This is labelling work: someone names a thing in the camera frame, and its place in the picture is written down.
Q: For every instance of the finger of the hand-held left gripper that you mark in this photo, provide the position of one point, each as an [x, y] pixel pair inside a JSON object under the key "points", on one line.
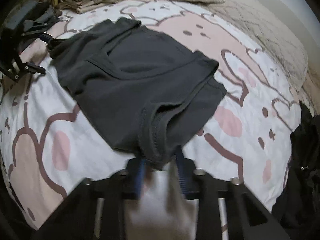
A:
{"points": [[40, 33], [30, 67]]}

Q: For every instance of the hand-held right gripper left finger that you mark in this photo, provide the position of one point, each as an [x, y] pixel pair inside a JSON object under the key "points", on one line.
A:
{"points": [[139, 177]]}

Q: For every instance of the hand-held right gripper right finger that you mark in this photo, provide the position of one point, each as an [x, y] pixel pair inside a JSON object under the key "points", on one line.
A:
{"points": [[182, 175]]}

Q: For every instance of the dark grey t-shirt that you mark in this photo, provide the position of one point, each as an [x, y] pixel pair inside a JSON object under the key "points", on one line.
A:
{"points": [[130, 80]]}

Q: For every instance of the pile of dark clothes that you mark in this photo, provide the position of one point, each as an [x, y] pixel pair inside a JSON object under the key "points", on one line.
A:
{"points": [[305, 155]]}

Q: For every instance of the bear print blanket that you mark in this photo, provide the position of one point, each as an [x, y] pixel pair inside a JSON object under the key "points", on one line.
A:
{"points": [[250, 155]]}

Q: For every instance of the beige plush blanket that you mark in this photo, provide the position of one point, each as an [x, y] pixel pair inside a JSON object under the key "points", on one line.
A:
{"points": [[312, 87]]}

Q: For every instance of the quilted beige pillow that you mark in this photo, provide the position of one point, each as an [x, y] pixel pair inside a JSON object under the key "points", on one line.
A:
{"points": [[262, 30]]}

